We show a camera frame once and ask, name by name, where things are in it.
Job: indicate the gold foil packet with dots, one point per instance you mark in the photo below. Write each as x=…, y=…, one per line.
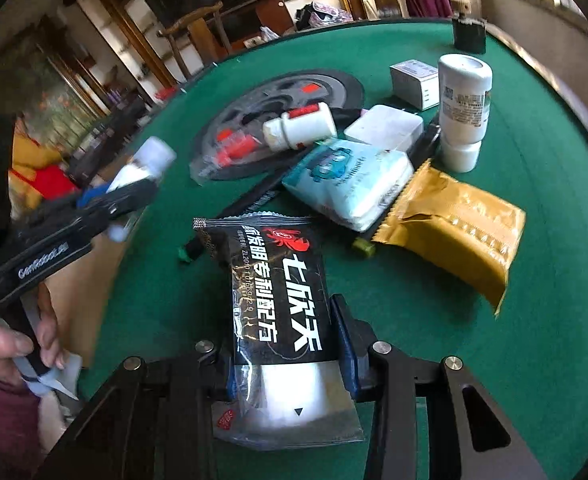
x=459, y=230

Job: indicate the brown cardboard box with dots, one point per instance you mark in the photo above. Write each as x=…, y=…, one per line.
x=73, y=290

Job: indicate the light blue tissue pack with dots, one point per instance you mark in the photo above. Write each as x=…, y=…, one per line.
x=349, y=180

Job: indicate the tall white medicine bottle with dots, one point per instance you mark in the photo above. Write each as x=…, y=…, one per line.
x=464, y=100

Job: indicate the white bottle with red band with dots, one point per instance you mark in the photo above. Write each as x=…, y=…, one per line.
x=304, y=125

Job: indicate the black cylindrical container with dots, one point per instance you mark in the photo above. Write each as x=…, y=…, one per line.
x=469, y=35

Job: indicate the small white cardboard box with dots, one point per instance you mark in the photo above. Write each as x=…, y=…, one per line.
x=414, y=82

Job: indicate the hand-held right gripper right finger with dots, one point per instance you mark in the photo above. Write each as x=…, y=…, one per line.
x=347, y=342

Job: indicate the floral bag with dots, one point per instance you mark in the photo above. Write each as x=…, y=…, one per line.
x=321, y=15

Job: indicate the yellow and red bag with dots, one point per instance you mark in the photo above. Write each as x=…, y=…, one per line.
x=38, y=175

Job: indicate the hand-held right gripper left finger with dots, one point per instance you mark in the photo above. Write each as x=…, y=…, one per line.
x=207, y=362

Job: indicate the white charger adapter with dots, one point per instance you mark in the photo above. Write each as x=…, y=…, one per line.
x=384, y=127

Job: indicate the small white jar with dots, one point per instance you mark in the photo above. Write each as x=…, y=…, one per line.
x=460, y=156

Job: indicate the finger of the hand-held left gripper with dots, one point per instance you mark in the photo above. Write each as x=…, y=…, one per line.
x=123, y=196

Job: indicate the wooden chair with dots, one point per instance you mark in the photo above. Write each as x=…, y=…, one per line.
x=198, y=35

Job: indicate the clear bag of red parts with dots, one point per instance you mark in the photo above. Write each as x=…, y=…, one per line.
x=223, y=152

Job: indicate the round black table dial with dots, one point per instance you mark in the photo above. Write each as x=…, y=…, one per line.
x=274, y=95

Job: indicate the black pen with green cap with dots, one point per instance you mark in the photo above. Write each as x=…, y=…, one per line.
x=259, y=192

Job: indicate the small white plastic bottle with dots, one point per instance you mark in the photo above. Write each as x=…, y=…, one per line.
x=146, y=160

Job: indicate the person's left hand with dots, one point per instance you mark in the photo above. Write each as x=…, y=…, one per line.
x=3, y=345

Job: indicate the black seasoning packet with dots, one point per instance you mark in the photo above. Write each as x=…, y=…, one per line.
x=274, y=285

